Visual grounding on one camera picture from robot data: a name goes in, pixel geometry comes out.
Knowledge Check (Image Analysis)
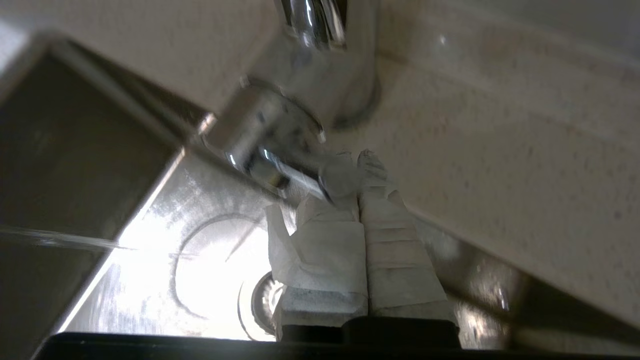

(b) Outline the round metal drain strainer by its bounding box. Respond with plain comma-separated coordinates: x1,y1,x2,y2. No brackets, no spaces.
237,271,286,342

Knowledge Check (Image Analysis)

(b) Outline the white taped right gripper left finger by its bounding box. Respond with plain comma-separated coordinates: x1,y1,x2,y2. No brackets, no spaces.
265,152,370,342

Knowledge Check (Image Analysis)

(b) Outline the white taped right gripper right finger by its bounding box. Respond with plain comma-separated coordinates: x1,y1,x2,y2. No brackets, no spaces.
357,149,459,326

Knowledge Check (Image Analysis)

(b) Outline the stainless steel sink basin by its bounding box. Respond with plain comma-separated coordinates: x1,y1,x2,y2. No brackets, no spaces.
0,35,531,351

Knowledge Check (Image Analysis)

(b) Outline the tall chrome faucet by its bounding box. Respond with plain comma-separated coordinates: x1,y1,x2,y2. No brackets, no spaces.
200,0,383,201

